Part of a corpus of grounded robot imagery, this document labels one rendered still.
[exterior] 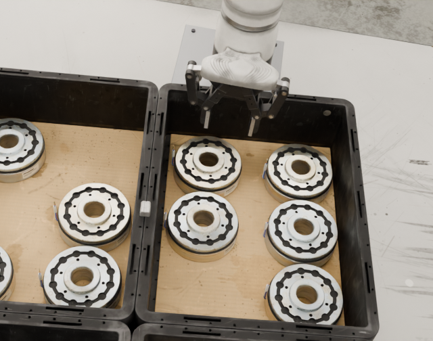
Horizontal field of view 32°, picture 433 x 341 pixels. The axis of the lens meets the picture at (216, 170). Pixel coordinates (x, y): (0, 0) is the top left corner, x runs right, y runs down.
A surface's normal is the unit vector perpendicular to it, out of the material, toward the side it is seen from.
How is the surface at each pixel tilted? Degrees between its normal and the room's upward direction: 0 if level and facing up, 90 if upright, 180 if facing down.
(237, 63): 7
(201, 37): 2
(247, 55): 5
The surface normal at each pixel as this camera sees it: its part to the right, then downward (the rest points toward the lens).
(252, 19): -0.08, 0.78
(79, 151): 0.10, -0.62
